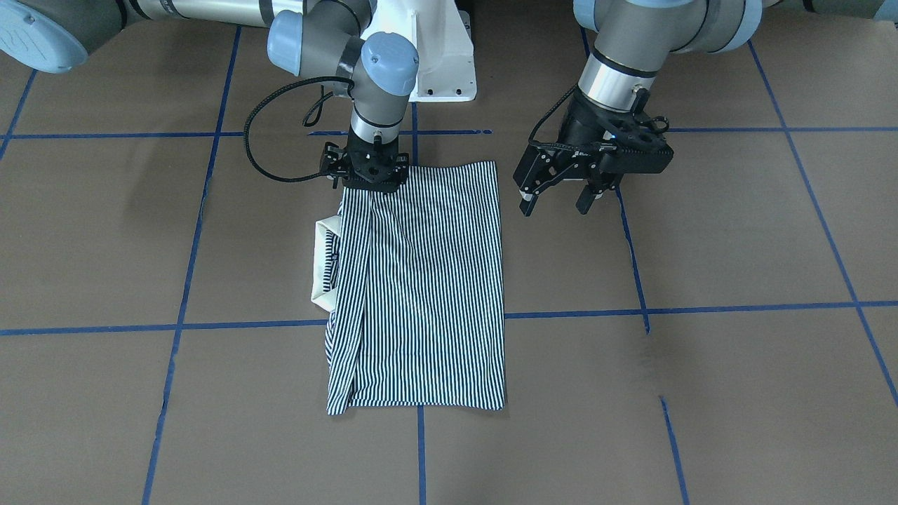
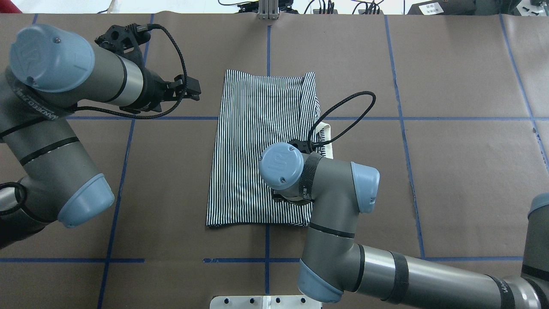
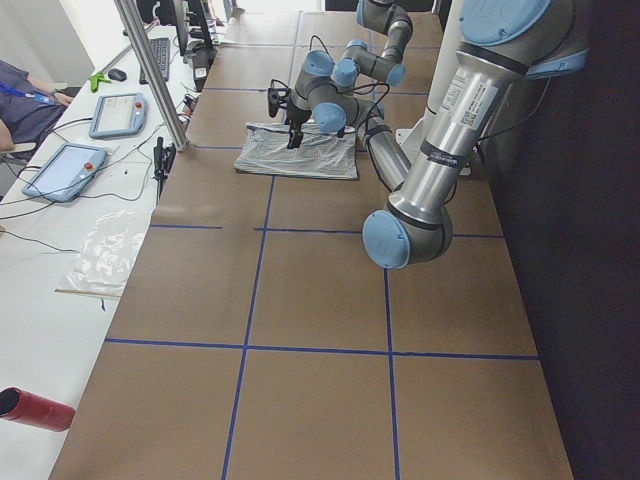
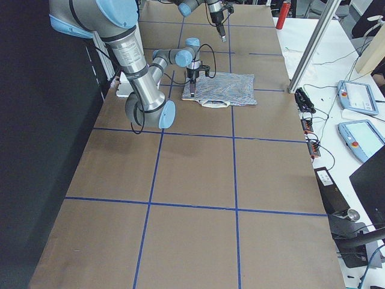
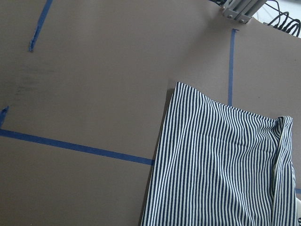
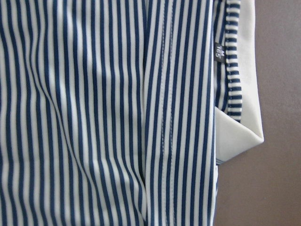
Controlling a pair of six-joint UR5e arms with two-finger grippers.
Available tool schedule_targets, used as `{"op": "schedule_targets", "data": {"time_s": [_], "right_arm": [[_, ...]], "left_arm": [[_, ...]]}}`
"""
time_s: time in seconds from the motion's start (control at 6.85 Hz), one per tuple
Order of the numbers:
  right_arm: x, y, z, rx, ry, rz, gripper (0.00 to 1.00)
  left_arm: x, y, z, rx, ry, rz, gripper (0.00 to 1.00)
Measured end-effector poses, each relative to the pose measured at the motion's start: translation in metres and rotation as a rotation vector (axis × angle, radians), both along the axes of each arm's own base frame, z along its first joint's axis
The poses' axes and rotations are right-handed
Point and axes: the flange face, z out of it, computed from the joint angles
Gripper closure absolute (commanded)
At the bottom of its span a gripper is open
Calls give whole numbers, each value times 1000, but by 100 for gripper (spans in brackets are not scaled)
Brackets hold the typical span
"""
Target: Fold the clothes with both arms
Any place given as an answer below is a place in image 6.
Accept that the blue white striped polo shirt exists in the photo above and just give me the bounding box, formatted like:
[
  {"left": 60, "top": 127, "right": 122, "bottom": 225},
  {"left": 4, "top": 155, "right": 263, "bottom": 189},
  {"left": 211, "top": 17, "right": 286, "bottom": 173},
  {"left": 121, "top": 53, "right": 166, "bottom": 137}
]
[{"left": 0, "top": 0, "right": 264, "bottom": 226}]

